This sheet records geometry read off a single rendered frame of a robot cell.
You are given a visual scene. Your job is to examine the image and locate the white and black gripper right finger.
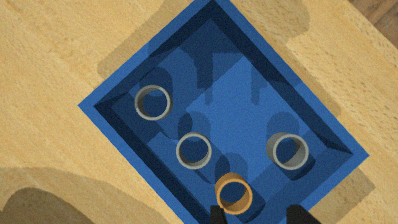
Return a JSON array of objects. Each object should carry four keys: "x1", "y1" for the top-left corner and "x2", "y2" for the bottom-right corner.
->
[{"x1": 286, "y1": 205, "x2": 322, "y2": 224}]

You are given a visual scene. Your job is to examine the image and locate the blue crate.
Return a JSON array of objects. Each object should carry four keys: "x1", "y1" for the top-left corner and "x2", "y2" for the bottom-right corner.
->
[{"x1": 77, "y1": 0, "x2": 370, "y2": 224}]

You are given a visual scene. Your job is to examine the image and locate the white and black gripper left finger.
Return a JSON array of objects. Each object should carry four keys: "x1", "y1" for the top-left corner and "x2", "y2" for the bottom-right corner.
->
[{"x1": 210, "y1": 205, "x2": 228, "y2": 224}]

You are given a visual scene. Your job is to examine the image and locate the bronze bushing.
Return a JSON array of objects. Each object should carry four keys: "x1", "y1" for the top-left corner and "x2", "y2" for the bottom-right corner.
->
[{"x1": 215, "y1": 172, "x2": 253, "y2": 215}]

